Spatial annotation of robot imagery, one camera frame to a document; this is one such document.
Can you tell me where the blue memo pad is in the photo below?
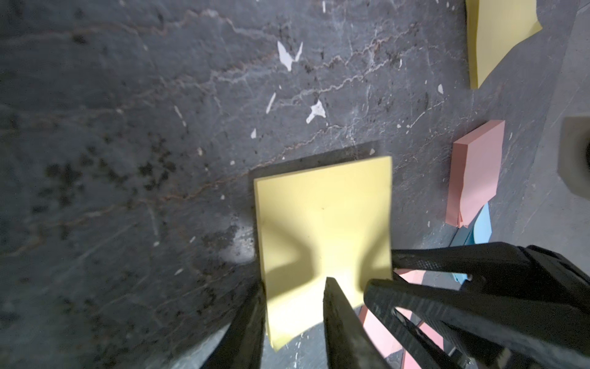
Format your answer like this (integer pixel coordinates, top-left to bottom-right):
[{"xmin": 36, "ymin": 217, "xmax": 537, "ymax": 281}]
[{"xmin": 449, "ymin": 202, "xmax": 493, "ymax": 285}]

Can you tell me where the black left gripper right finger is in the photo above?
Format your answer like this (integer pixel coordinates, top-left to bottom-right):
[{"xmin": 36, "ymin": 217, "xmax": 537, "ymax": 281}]
[{"xmin": 323, "ymin": 277, "xmax": 390, "ymax": 368}]

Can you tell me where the pink memo pad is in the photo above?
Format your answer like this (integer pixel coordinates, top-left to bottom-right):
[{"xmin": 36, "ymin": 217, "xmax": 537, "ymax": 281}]
[
  {"xmin": 358, "ymin": 269, "xmax": 446, "ymax": 369},
  {"xmin": 446, "ymin": 120, "xmax": 505, "ymax": 228}
]

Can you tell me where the yellow memo pad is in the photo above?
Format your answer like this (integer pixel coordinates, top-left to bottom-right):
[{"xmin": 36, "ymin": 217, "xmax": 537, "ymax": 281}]
[
  {"xmin": 254, "ymin": 156, "xmax": 393, "ymax": 350},
  {"xmin": 466, "ymin": 0, "xmax": 542, "ymax": 89}
]

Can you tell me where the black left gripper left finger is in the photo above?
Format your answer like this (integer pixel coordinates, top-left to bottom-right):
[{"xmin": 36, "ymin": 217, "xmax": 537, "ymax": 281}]
[{"xmin": 201, "ymin": 282, "xmax": 267, "ymax": 369}]

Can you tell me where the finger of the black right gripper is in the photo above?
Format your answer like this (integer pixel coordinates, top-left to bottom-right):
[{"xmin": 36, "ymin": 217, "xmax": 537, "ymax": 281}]
[
  {"xmin": 364, "ymin": 279, "xmax": 589, "ymax": 368},
  {"xmin": 392, "ymin": 242, "xmax": 589, "ymax": 314}
]

